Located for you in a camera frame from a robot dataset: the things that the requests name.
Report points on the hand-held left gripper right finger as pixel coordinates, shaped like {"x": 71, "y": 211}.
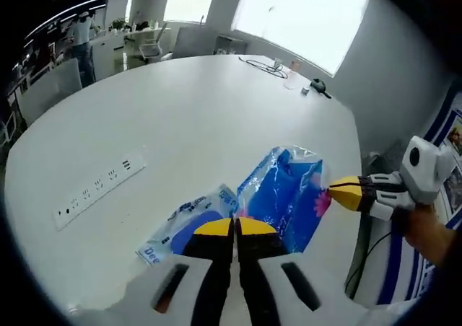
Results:
{"x": 256, "y": 243}

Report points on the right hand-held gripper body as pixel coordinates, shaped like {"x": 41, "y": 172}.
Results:
{"x": 429, "y": 174}

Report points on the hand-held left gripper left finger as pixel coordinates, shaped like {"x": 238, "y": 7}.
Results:
{"x": 213, "y": 246}

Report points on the light blue tissue pack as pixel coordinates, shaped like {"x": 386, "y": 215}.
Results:
{"x": 202, "y": 210}

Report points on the blue clear plastic bag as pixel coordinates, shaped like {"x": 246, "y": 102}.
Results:
{"x": 274, "y": 196}

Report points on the small black device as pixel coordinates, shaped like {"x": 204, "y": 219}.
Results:
{"x": 318, "y": 85}

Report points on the small grey roll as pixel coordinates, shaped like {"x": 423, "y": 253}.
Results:
{"x": 305, "y": 91}

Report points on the clear plastic container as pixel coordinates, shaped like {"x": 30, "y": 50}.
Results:
{"x": 290, "y": 79}

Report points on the person's right hand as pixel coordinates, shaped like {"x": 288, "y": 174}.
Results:
{"x": 424, "y": 228}

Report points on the grey chair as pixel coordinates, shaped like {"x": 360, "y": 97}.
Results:
{"x": 34, "y": 106}
{"x": 195, "y": 41}
{"x": 386, "y": 160}
{"x": 63, "y": 80}

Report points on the white table socket strip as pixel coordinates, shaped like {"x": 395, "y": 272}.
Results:
{"x": 97, "y": 192}

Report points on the white office chair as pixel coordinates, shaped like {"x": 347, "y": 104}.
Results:
{"x": 151, "y": 46}

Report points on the white side cabinet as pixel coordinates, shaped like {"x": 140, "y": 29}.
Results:
{"x": 112, "y": 48}

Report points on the potted green plant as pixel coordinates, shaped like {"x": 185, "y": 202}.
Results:
{"x": 118, "y": 24}

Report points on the blue white wall poster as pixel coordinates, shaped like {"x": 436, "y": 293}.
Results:
{"x": 404, "y": 261}

